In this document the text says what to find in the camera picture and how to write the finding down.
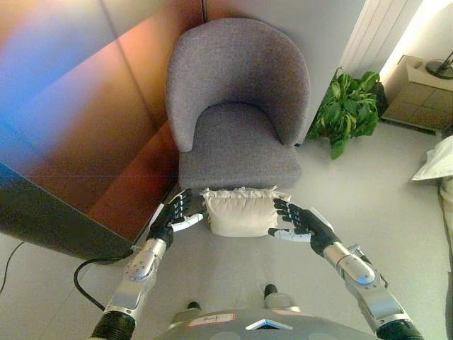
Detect black lamp base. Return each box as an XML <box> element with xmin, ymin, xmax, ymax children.
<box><xmin>425</xmin><ymin>49</ymin><xmax>453</xmax><ymax>79</ymax></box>

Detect beige nightstand with drawers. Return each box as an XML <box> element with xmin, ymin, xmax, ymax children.
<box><xmin>380</xmin><ymin>55</ymin><xmax>453</xmax><ymax>135</ymax></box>

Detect grey fabric armchair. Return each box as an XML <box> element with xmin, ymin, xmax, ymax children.
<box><xmin>165</xmin><ymin>18</ymin><xmax>312</xmax><ymax>191</ymax></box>

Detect robot leg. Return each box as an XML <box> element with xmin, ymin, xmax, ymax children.
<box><xmin>168</xmin><ymin>300</ymin><xmax>201</xmax><ymax>330</ymax></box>
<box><xmin>261</xmin><ymin>283</ymin><xmax>302</xmax><ymax>316</ymax></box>

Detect white curtain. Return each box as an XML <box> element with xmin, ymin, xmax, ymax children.
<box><xmin>339</xmin><ymin>0</ymin><xmax>424</xmax><ymax>77</ymax></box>

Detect black power cable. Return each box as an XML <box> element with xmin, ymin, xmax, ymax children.
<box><xmin>73</xmin><ymin>251</ymin><xmax>132</xmax><ymax>312</ymax></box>

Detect cream ruffled pillow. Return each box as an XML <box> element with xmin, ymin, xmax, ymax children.
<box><xmin>200</xmin><ymin>183</ymin><xmax>293</xmax><ymax>238</ymax></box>

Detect green potted plant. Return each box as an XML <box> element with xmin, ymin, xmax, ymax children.
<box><xmin>306</xmin><ymin>67</ymin><xmax>389</xmax><ymax>161</ymax></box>

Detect left robot leg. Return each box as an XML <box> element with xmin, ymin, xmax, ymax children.
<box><xmin>168</xmin><ymin>300</ymin><xmax>201</xmax><ymax>330</ymax></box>

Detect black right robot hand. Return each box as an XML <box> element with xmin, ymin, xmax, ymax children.
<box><xmin>267</xmin><ymin>198</ymin><xmax>343</xmax><ymax>256</ymax></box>

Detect white bed linen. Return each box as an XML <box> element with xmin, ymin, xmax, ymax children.
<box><xmin>411</xmin><ymin>134</ymin><xmax>453</xmax><ymax>213</ymax></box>

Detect thin black floor cable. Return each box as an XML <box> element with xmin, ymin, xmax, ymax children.
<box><xmin>0</xmin><ymin>240</ymin><xmax>25</xmax><ymax>295</ymax></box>

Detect right robot leg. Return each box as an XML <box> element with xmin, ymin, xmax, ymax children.
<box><xmin>261</xmin><ymin>283</ymin><xmax>302</xmax><ymax>316</ymax></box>

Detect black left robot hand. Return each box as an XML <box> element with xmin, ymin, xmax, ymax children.
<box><xmin>147</xmin><ymin>188</ymin><xmax>207</xmax><ymax>246</ymax></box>

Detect dark wooden cabinet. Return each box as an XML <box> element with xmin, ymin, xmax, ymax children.
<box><xmin>0</xmin><ymin>161</ymin><xmax>137</xmax><ymax>266</ymax></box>

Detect grey robot torso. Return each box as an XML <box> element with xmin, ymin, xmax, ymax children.
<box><xmin>151</xmin><ymin>307</ymin><xmax>376</xmax><ymax>340</ymax></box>

